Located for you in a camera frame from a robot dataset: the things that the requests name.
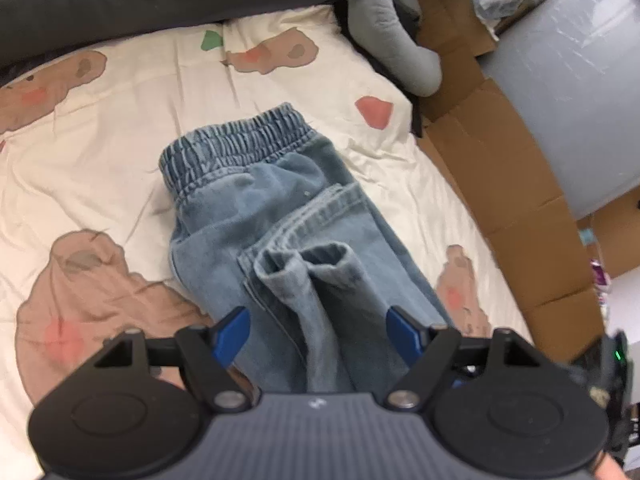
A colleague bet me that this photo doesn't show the light blue jeans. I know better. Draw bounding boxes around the light blue jeans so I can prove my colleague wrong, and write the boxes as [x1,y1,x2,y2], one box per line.
[160,102,463,396]

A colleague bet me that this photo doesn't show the purple tissue pack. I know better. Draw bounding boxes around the purple tissue pack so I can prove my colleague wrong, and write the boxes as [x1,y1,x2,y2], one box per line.
[590,257,613,306]

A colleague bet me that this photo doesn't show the person's right hand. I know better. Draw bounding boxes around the person's right hand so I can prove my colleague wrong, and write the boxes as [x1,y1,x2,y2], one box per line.
[596,454,627,480]

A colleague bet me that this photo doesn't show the brown cardboard sheet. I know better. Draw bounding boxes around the brown cardboard sheet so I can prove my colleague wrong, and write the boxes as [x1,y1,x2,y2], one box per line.
[415,0,640,366]

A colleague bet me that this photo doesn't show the cream bear-print blanket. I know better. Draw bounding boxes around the cream bear-print blanket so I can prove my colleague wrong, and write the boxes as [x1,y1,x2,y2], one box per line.
[0,5,536,480]

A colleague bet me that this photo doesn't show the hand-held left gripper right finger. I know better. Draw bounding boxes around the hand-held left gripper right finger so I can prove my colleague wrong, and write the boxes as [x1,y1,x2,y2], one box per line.
[386,306,543,411]

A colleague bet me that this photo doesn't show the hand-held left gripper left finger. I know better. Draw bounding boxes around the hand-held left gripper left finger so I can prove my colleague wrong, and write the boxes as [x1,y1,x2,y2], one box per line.
[96,306,258,413]

